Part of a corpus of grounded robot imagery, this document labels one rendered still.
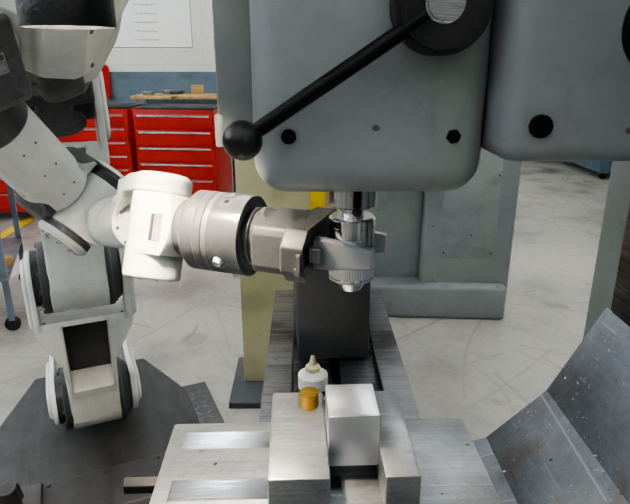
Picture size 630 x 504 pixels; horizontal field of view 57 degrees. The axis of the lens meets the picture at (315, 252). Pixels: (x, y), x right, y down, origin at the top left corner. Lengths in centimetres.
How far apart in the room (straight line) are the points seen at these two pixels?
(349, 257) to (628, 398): 40
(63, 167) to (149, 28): 904
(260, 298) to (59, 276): 144
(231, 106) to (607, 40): 31
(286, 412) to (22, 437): 101
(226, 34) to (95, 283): 72
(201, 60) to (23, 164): 893
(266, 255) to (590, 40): 33
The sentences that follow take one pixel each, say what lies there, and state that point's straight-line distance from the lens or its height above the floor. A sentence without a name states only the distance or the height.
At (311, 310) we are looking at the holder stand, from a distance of 95.
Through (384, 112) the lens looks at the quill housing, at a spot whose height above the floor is 138.
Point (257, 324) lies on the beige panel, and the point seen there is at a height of 31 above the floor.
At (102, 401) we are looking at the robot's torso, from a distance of 139.
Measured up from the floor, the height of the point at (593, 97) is 139.
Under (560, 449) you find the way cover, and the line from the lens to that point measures 84.
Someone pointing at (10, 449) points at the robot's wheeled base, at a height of 57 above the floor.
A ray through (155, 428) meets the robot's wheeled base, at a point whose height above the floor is 57.
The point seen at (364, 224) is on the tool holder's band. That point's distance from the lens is 56.
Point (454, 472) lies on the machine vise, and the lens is 67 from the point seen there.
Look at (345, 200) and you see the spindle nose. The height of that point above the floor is 129.
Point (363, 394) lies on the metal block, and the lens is 63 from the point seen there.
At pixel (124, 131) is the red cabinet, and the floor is 80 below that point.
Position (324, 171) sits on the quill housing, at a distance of 47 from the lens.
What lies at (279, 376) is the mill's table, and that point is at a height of 93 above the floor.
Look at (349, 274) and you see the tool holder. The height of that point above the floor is 121.
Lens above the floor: 142
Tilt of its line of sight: 19 degrees down
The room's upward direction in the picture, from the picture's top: straight up
